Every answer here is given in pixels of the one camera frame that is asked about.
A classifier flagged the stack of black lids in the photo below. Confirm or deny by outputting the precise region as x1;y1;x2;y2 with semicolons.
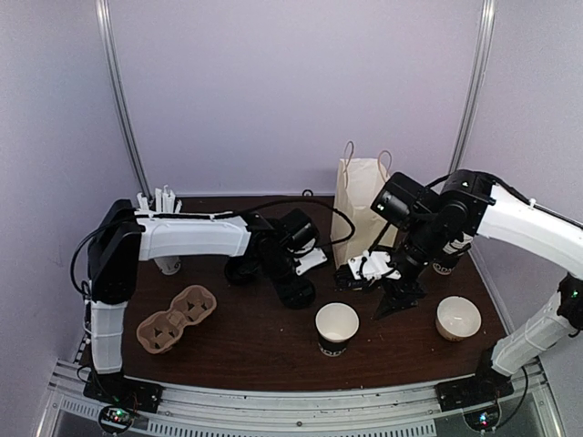
224;258;259;286

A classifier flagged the white ceramic bowl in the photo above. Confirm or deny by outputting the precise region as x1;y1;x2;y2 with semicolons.
435;296;482;342

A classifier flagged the stack of paper cups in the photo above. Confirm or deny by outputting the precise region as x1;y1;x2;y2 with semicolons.
432;233;474;276

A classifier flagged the wrapped white straws bundle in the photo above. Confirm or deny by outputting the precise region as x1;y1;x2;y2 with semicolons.
137;185;182;214

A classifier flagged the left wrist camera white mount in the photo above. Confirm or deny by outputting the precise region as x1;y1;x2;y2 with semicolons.
293;249;328;276

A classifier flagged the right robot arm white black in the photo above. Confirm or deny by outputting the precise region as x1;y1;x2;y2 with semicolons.
371;169;582;402

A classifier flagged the aluminium frame post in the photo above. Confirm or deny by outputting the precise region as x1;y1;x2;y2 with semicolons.
448;0;496;173
95;0;151;198

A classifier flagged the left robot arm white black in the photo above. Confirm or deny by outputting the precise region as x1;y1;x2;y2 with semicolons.
78;199;317;404

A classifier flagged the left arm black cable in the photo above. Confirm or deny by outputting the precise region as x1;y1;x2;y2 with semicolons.
67;202;357;292

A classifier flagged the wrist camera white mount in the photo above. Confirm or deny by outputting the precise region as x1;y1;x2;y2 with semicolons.
333;250;401;290
293;249;328;276

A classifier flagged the black white paper coffee cup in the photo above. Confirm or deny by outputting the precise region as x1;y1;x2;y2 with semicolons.
314;302;360;357

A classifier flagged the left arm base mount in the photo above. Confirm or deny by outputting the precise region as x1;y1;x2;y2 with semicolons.
83;370;163;435

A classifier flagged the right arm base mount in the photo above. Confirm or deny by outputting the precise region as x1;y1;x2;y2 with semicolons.
435;370;514;432

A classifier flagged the aluminium front rail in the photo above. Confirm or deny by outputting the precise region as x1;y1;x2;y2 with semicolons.
32;361;567;436

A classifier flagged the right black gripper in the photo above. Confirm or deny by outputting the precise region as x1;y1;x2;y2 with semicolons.
373;213;449;320

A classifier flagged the kraft paper takeout bag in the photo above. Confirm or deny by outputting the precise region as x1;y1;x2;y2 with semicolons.
330;141;397;268

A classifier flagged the cardboard two-cup carrier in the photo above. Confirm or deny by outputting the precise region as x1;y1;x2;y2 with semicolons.
136;285;218;354

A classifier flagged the paper cup holding straws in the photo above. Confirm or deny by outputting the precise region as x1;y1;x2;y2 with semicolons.
154;256;181;276

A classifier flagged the right aluminium frame post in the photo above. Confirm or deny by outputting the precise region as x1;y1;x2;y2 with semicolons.
448;0;496;173

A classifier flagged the left aluminium frame post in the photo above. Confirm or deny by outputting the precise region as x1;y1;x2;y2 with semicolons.
95;0;151;198

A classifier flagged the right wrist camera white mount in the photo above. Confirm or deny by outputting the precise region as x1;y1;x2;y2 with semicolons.
333;250;401;290

